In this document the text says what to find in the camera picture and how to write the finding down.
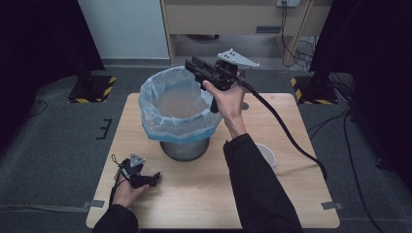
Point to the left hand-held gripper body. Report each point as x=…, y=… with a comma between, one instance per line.
x=134, y=166

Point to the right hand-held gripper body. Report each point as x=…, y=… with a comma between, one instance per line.
x=226, y=76

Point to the grey metal trash bin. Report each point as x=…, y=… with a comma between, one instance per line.
x=185, y=151

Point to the translucent blue bin bag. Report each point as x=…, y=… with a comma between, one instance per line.
x=152, y=116

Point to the white disposable bowl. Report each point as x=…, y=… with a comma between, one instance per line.
x=269, y=155

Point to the person's right hand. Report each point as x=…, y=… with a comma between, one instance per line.
x=230, y=103

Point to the person's left hand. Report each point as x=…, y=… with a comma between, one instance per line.
x=124, y=194

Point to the grey tape strip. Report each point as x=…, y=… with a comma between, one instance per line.
x=95, y=204
x=332, y=205

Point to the black stand base striped edge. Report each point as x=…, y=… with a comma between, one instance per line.
x=90, y=92
x=315, y=93

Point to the dark curtain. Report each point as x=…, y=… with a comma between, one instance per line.
x=382, y=64
x=32, y=48

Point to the grey wall socket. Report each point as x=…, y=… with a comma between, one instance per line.
x=288, y=2

